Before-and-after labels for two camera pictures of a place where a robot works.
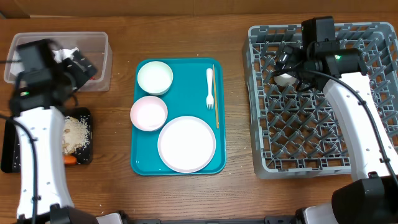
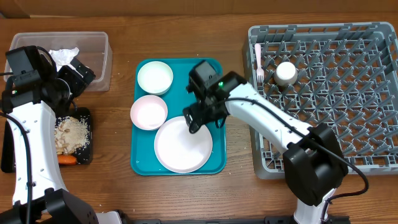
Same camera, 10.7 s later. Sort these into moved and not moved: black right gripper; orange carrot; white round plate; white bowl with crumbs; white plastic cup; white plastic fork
Moved: black right gripper; white plastic fork
Not moved: white bowl with crumbs; white plastic cup; orange carrot; white round plate
